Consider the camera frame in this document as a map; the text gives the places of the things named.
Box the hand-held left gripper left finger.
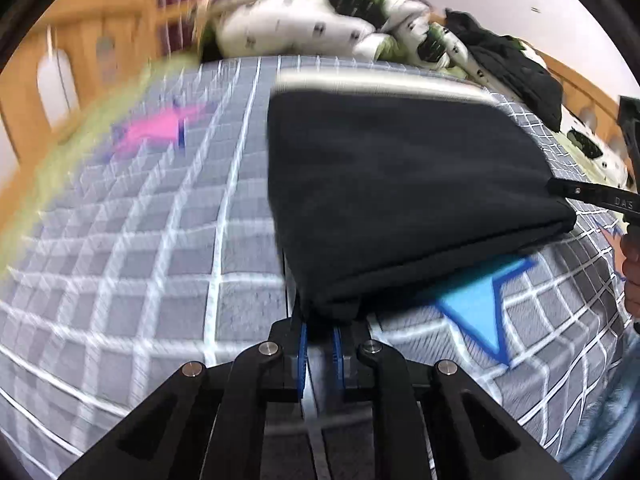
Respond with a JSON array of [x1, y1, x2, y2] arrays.
[[60, 305, 308, 480]]

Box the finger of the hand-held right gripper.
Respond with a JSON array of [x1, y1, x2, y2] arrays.
[[546, 176, 640, 213]]

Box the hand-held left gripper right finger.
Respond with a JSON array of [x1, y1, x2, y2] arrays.
[[330, 317, 573, 480]]

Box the black pants with white stripe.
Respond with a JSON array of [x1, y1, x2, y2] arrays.
[[266, 72, 578, 323]]

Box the person's right hand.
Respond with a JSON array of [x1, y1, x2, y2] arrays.
[[619, 232, 640, 321]]

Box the black clothing pile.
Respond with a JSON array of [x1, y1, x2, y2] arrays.
[[445, 9, 565, 131]]

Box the grey checked star blanket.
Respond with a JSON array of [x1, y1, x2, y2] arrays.
[[0, 55, 636, 480]]

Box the person's blue jeans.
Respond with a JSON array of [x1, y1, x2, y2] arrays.
[[557, 327, 640, 480]]

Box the green bed sheet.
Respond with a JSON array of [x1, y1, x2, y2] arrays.
[[0, 55, 201, 271]]

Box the white quilt with black print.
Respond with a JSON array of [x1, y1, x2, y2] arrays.
[[200, 0, 631, 193]]

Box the wooden bed frame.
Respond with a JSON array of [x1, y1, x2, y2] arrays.
[[0, 0, 633, 206]]

